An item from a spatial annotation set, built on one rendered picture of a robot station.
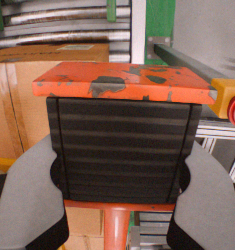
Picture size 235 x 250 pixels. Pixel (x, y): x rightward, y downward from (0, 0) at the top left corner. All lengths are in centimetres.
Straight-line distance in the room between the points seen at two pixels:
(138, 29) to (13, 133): 53
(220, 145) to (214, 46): 70
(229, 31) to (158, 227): 127
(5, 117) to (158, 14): 111
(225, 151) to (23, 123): 139
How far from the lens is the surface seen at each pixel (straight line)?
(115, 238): 19
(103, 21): 86
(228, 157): 164
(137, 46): 75
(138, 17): 75
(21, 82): 47
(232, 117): 40
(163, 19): 137
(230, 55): 155
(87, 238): 162
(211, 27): 146
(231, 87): 42
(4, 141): 57
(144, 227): 80
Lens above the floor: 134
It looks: 62 degrees down
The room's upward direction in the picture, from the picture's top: 176 degrees counter-clockwise
